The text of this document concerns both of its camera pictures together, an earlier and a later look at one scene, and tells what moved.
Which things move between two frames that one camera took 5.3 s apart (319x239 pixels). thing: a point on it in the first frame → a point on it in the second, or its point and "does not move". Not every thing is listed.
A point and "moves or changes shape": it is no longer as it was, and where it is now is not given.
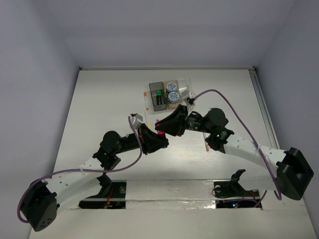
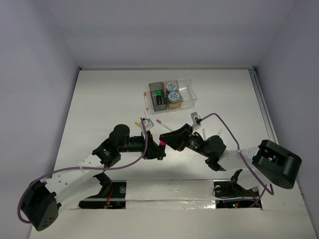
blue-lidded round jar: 173,97 does not move
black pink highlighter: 161,135 moves or changes shape
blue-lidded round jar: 171,87 does not move
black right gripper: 178,129 → 172,139
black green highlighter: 159,97 does not move
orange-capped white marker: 145,94 does not move
